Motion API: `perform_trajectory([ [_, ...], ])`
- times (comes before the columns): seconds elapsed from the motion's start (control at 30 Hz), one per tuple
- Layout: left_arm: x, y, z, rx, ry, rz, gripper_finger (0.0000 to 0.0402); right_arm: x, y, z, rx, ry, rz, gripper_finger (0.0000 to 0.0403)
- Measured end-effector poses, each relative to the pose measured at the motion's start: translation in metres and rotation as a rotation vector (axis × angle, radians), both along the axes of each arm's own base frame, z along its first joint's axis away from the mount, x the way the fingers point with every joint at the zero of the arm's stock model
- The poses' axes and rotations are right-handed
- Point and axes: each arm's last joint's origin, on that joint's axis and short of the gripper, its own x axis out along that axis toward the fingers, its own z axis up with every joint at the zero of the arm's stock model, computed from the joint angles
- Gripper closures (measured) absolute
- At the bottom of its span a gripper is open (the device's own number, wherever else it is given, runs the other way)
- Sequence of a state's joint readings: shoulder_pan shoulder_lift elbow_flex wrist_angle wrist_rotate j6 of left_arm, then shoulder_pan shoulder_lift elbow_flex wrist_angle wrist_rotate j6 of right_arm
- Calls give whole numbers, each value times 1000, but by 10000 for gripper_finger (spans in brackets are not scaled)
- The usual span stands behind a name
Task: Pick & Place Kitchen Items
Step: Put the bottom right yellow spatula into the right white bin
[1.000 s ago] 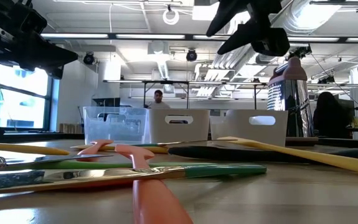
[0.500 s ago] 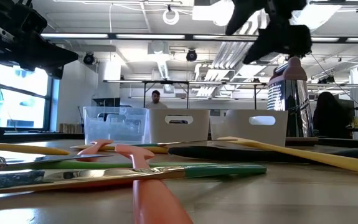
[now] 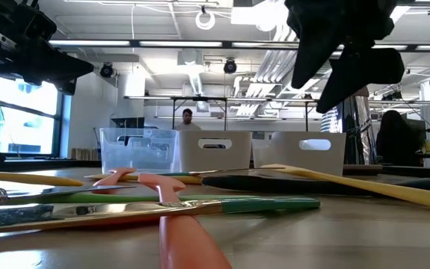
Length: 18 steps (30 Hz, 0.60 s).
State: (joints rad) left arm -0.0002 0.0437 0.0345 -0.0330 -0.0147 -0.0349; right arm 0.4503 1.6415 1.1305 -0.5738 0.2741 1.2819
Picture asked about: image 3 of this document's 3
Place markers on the white plastic bin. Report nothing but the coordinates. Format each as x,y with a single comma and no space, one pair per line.
312,160
214,160

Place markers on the person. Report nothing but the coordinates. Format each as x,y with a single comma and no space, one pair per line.
187,117
394,142

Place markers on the black computer monitor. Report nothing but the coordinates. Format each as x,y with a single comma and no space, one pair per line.
126,122
416,134

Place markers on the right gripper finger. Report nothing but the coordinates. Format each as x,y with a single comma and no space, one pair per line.
312,52
368,71

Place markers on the red silicone spatula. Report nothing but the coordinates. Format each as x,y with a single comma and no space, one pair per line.
106,223

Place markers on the black slotted spatula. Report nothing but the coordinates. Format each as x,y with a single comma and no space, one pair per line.
274,185

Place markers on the long ceiling light fixture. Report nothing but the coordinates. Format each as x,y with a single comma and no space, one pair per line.
181,43

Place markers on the black background workstation frame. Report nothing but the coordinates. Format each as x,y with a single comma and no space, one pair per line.
199,98

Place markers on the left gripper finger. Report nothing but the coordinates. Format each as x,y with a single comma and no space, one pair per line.
66,86
61,67

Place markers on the orange silicone spatula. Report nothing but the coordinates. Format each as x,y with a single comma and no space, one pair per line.
184,243
111,179

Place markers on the row of wooden blocks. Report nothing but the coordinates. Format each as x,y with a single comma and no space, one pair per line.
85,154

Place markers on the clear plastic bin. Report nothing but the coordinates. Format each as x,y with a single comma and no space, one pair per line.
140,157

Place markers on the black ceiling camera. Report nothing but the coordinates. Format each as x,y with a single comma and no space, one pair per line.
106,70
230,66

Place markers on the large window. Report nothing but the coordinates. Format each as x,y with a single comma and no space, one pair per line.
27,112

